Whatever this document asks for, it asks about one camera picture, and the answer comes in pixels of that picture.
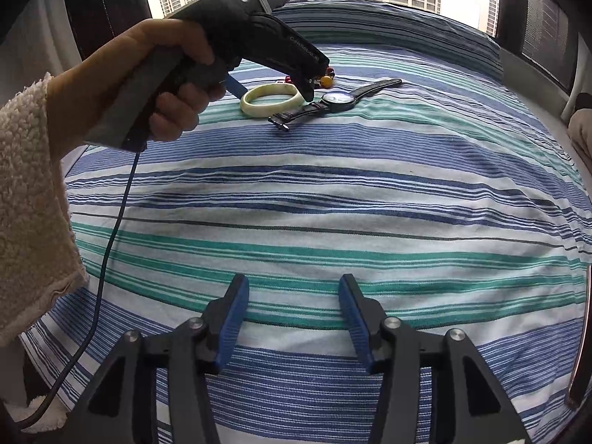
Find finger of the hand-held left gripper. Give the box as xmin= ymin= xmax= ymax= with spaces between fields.
xmin=226 ymin=76 xmax=249 ymax=101
xmin=293 ymin=67 xmax=327 ymax=102

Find brown cushion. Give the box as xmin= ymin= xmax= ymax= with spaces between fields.
xmin=566 ymin=93 xmax=592 ymax=168

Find dark gripper cable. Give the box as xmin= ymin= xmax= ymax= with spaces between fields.
xmin=13 ymin=145 xmax=142 ymax=432

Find white curtain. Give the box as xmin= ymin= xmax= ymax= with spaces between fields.
xmin=559 ymin=32 xmax=592 ymax=117
xmin=0 ymin=0 xmax=86 ymax=88

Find blue green striped bedsheet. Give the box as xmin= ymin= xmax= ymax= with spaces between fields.
xmin=18 ymin=0 xmax=592 ymax=444

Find person's left hand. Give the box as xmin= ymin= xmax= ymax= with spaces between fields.
xmin=46 ymin=18 xmax=227 ymax=164

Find striped pillow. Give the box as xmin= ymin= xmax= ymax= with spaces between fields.
xmin=259 ymin=0 xmax=505 ymax=80

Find pale jade bangle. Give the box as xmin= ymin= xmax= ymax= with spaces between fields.
xmin=239 ymin=84 xmax=307 ymax=118

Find person's left forearm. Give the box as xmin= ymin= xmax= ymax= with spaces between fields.
xmin=0 ymin=71 xmax=91 ymax=349

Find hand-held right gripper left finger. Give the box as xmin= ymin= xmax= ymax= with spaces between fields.
xmin=69 ymin=274 xmax=250 ymax=444

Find white fleece cloth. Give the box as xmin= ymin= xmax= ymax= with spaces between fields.
xmin=0 ymin=393 xmax=66 ymax=444

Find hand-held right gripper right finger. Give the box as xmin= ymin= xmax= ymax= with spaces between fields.
xmin=337 ymin=274 xmax=532 ymax=444

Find red bead bracelet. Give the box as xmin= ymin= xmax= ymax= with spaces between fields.
xmin=283 ymin=67 xmax=336 ymax=91

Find black strap wristwatch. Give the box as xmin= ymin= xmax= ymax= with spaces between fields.
xmin=268 ymin=78 xmax=403 ymax=133

